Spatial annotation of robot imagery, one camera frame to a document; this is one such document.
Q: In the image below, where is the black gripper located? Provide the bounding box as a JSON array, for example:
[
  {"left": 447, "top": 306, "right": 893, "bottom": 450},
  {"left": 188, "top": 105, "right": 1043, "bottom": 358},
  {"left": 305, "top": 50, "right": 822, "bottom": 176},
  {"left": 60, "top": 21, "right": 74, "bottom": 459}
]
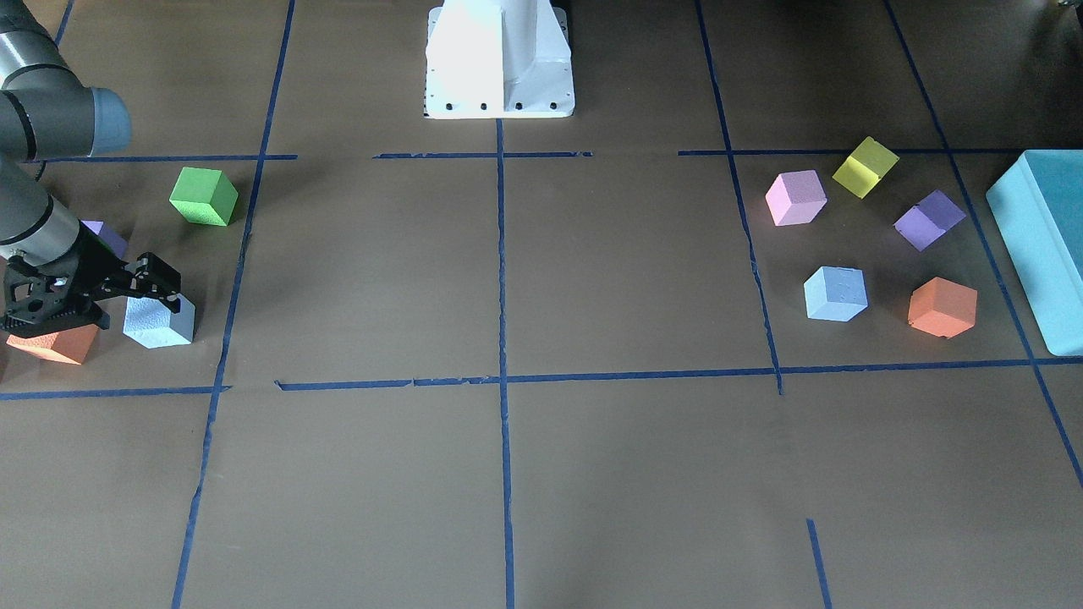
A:
[{"left": 51, "top": 228, "right": 181, "bottom": 315}]

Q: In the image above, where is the light blue foam block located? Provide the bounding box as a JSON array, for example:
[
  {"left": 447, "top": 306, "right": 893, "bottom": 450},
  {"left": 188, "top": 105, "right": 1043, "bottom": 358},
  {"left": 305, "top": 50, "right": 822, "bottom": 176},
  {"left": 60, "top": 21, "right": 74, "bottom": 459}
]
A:
[
  {"left": 123, "top": 294, "right": 196, "bottom": 349},
  {"left": 803, "top": 265, "right": 869, "bottom": 322}
]

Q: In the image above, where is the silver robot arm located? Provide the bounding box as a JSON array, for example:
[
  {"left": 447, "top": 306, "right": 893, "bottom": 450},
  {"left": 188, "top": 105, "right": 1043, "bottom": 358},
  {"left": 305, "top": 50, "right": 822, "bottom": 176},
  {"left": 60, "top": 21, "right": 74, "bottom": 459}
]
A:
[{"left": 1, "top": 1, "right": 182, "bottom": 334}]

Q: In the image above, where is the purple foam block near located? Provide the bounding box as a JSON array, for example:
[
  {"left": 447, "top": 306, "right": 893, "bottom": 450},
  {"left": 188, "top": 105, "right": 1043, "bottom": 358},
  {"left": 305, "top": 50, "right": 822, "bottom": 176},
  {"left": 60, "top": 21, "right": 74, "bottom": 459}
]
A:
[{"left": 81, "top": 220, "right": 128, "bottom": 259}]

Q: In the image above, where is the purple foam block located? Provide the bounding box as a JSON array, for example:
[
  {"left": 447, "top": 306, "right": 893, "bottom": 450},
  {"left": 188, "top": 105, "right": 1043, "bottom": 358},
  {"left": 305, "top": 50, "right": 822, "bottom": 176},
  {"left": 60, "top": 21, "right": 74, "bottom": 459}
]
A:
[
  {"left": 893, "top": 189, "right": 966, "bottom": 252},
  {"left": 81, "top": 220, "right": 128, "bottom": 259}
]

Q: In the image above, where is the green foam block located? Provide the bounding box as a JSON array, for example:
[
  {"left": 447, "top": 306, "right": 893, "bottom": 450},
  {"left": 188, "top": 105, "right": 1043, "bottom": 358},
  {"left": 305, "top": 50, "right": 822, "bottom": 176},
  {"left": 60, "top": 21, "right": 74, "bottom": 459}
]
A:
[{"left": 168, "top": 167, "right": 239, "bottom": 226}]

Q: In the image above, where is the orange foam block near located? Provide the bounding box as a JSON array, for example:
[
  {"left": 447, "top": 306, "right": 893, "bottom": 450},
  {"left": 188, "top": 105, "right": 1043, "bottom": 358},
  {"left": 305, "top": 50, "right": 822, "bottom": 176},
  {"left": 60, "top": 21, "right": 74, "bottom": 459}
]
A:
[{"left": 6, "top": 325, "right": 100, "bottom": 365}]

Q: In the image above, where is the orange foam block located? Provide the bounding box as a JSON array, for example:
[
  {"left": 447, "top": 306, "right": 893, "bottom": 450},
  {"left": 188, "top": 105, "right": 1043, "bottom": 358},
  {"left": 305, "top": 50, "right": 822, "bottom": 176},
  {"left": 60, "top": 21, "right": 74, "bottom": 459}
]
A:
[
  {"left": 906, "top": 277, "right": 978, "bottom": 338},
  {"left": 6, "top": 325, "right": 100, "bottom": 365}
]

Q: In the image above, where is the pink foam block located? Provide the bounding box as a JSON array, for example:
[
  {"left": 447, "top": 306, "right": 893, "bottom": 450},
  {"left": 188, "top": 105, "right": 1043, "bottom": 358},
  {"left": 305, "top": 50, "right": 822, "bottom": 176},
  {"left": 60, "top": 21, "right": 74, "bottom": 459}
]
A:
[{"left": 765, "top": 170, "right": 828, "bottom": 226}]

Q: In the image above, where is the yellow foam block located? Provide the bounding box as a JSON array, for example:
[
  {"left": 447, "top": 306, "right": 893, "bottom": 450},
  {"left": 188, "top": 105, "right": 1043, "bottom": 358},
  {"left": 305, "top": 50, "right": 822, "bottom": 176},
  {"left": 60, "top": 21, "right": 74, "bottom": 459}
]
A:
[{"left": 833, "top": 137, "right": 899, "bottom": 200}]

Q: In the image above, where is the purple foam block far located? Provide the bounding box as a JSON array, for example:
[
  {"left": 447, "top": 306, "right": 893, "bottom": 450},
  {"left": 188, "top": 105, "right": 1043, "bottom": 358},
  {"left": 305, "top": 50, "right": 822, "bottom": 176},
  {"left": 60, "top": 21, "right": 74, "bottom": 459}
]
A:
[{"left": 893, "top": 189, "right": 966, "bottom": 252}]

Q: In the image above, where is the orange foam block far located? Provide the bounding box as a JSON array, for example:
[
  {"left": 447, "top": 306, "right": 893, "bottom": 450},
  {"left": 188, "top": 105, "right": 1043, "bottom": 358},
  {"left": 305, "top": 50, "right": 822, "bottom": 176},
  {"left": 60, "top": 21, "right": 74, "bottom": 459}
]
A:
[{"left": 906, "top": 277, "right": 978, "bottom": 338}]

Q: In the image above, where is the blue plastic bin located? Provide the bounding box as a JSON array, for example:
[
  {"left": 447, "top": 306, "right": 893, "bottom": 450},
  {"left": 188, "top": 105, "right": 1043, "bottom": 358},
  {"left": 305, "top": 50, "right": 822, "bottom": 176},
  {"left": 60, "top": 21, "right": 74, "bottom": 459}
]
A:
[{"left": 987, "top": 150, "right": 1082, "bottom": 357}]

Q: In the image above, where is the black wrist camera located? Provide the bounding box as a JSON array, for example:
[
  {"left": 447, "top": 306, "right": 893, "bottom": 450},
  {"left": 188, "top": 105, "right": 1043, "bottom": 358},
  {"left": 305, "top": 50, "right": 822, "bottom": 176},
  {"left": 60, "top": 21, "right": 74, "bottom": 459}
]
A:
[{"left": 3, "top": 255, "right": 110, "bottom": 338}]

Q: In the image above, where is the white pedestal column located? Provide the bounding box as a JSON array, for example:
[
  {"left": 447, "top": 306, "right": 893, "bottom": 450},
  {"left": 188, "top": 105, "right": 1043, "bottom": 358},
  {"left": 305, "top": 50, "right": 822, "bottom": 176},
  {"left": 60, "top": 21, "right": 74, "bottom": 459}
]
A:
[{"left": 423, "top": 1, "right": 576, "bottom": 120}]

